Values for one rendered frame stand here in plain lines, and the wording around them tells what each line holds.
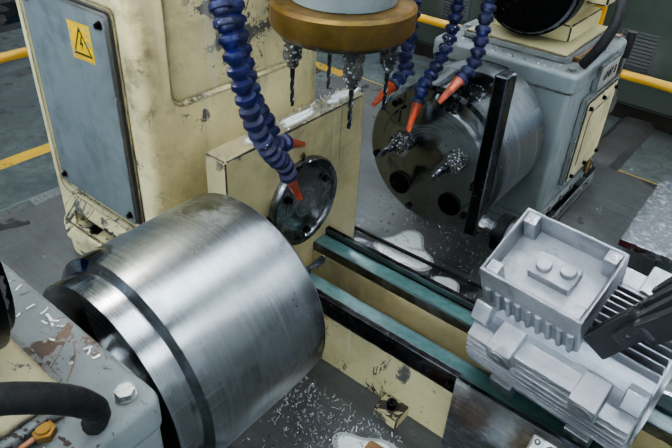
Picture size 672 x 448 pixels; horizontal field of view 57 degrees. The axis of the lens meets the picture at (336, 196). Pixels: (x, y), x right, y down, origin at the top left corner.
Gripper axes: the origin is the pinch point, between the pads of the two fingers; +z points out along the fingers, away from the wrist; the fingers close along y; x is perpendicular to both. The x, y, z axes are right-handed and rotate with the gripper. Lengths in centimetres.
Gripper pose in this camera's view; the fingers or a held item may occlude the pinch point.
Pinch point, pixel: (620, 332)
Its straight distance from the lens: 69.6
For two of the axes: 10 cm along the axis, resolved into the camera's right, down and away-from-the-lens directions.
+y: -6.2, 4.0, -6.7
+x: 6.6, 7.4, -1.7
